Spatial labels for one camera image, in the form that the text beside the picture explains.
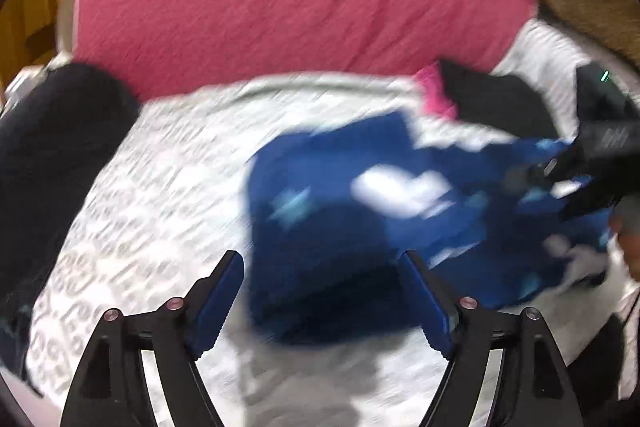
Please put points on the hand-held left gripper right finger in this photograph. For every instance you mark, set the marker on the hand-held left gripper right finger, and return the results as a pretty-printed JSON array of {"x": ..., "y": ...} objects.
[{"x": 430, "y": 307}]

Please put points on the black pillow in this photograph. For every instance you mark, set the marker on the black pillow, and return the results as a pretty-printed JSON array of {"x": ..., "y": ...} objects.
[{"x": 55, "y": 157}]

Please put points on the white striped blanket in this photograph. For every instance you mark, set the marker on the white striped blanket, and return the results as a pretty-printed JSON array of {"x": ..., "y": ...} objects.
[{"x": 545, "y": 57}]

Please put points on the white box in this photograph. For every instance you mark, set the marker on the white box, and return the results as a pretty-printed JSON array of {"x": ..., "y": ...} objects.
[{"x": 22, "y": 84}]

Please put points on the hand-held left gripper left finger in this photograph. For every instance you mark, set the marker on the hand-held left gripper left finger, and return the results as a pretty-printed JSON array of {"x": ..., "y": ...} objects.
[{"x": 215, "y": 307}]

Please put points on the black folded cloth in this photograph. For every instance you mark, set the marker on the black folded cloth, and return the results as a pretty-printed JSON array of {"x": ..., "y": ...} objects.
[{"x": 495, "y": 99}]

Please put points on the pink cloth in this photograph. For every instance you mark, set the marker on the pink cloth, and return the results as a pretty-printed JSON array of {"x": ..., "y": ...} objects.
[{"x": 436, "y": 89}]

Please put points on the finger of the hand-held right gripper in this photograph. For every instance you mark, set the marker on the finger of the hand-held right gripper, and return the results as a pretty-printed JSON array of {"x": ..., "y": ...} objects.
[
  {"x": 550, "y": 169},
  {"x": 595, "y": 199}
]

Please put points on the person's right hand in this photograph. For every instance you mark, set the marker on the person's right hand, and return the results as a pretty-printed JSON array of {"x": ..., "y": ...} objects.
[{"x": 627, "y": 237}]

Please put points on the blue star print pants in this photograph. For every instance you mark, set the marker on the blue star print pants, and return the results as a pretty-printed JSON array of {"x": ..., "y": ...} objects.
[{"x": 350, "y": 217}]

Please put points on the grey patterned white bedsheet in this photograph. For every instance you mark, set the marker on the grey patterned white bedsheet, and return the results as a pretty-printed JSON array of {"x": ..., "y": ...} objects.
[{"x": 165, "y": 187}]

